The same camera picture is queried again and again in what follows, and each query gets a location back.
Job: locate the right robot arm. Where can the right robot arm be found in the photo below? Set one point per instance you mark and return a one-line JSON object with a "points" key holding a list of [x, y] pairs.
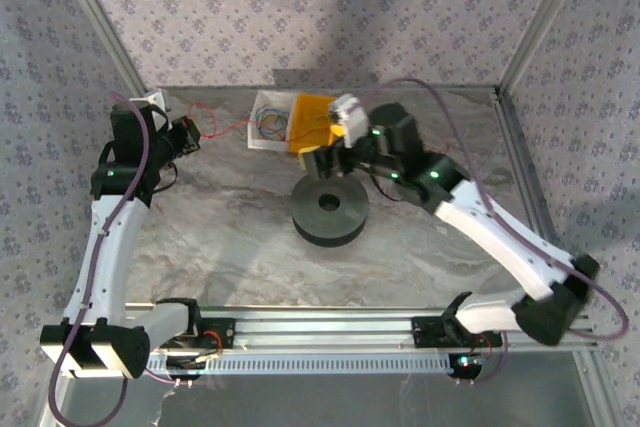
{"points": [[495, 242]]}

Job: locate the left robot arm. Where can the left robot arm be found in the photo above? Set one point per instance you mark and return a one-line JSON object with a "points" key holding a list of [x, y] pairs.
{"points": [[107, 257]]}

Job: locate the yellow plastic bin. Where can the yellow plastic bin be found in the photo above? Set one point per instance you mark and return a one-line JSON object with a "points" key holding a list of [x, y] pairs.
{"points": [[305, 119]]}

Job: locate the white plastic bin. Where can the white plastic bin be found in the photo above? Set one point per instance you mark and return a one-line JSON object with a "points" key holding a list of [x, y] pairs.
{"points": [[255, 139]]}

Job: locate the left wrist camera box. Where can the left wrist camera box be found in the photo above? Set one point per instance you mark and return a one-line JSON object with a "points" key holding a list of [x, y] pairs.
{"points": [[155, 99]]}

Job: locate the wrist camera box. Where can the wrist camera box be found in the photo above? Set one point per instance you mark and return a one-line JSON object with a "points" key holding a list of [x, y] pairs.
{"points": [[352, 122], [155, 99]]}

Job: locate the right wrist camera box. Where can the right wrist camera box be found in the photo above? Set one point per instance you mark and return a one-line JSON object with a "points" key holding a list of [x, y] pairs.
{"points": [[352, 122]]}

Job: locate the aluminium frame post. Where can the aluminium frame post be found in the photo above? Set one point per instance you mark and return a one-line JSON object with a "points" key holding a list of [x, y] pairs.
{"points": [[100, 22], [545, 22]]}

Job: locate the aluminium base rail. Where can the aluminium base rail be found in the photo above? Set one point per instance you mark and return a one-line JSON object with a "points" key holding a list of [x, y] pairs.
{"points": [[325, 329]]}

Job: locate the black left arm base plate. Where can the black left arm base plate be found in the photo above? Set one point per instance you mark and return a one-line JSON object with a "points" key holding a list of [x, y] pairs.
{"points": [[220, 334]]}

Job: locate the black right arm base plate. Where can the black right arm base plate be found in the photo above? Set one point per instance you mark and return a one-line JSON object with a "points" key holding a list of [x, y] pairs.
{"points": [[430, 332]]}

